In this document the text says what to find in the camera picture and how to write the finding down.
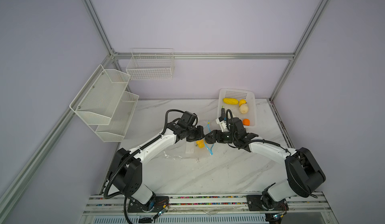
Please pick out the beige potato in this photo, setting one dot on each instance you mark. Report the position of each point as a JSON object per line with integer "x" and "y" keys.
{"x": 244, "y": 109}

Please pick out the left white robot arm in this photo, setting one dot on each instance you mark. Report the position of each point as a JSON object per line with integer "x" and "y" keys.
{"x": 126, "y": 170}

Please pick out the white plastic food basket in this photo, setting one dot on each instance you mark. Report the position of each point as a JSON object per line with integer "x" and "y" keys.
{"x": 239, "y": 95}

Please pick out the white mesh two-tier shelf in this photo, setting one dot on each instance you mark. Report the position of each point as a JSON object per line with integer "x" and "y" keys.
{"x": 105, "y": 105}

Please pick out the white wire wall basket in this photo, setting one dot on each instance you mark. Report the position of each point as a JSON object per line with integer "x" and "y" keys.
{"x": 151, "y": 64}

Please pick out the yellow orange fruit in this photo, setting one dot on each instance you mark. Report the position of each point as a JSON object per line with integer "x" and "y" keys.
{"x": 200, "y": 143}

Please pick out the aluminium front rail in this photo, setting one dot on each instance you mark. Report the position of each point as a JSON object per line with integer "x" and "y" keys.
{"x": 209, "y": 209}

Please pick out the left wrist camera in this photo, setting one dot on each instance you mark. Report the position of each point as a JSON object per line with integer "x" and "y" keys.
{"x": 189, "y": 119}

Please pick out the orange tangerine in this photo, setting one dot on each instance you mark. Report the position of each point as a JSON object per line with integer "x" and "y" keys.
{"x": 246, "y": 122}

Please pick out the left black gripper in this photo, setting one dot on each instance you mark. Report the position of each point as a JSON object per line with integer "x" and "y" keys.
{"x": 200, "y": 135}

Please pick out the yellow corn cob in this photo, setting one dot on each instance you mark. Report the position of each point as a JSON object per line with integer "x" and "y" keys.
{"x": 230, "y": 101}

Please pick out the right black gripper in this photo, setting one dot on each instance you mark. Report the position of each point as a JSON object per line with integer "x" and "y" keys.
{"x": 214, "y": 136}

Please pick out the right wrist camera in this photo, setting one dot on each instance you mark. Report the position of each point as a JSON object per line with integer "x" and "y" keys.
{"x": 222, "y": 124}

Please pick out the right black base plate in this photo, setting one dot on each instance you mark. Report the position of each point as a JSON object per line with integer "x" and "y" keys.
{"x": 264, "y": 203}

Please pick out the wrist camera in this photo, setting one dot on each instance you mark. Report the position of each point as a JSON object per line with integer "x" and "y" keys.
{"x": 189, "y": 119}
{"x": 222, "y": 124}

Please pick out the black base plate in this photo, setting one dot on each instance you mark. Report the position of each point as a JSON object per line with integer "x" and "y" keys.
{"x": 154, "y": 205}
{"x": 264, "y": 203}

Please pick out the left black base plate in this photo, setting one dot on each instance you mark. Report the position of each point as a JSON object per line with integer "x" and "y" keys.
{"x": 154, "y": 205}

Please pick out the aluminium frame back bar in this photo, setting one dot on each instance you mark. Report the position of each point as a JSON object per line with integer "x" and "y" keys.
{"x": 212, "y": 56}

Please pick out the clear zip top bag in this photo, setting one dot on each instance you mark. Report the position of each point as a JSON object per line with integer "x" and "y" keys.
{"x": 187, "y": 150}

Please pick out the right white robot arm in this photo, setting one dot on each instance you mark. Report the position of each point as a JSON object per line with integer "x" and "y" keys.
{"x": 303, "y": 173}

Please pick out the yellow lemon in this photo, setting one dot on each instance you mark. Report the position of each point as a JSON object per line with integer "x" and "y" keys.
{"x": 242, "y": 102}

